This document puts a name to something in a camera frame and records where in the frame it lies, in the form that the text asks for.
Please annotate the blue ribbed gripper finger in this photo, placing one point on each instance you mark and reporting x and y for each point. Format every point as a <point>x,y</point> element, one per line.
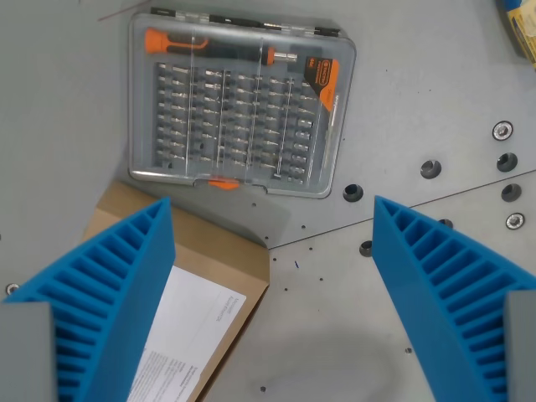
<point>414,272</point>
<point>125,268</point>

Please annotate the silver hex socket screw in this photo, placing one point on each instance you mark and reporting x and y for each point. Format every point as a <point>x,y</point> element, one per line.
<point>12,288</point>
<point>514,220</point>
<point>502,131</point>

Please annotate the brown envelope with white label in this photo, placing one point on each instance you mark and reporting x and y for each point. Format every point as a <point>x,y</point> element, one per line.
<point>222,293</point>

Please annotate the silver extension rod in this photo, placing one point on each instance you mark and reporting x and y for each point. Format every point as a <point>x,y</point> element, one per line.
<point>333,125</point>

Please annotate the transparent screwdriver bit set case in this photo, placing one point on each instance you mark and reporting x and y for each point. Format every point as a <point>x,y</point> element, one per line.
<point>234,125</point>

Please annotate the blue and yellow box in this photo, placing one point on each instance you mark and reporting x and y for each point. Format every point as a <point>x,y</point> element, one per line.
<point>521,29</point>

